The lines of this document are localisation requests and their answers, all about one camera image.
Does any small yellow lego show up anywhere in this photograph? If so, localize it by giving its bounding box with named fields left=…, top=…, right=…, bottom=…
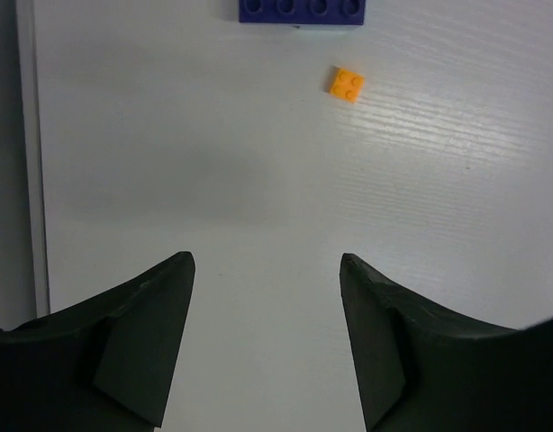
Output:
left=323, top=66, right=366, bottom=104

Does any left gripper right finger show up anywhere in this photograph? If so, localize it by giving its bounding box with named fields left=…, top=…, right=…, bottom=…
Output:
left=339, top=252, right=519, bottom=432

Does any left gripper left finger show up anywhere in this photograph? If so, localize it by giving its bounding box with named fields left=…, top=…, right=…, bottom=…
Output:
left=1, top=252, right=195, bottom=427

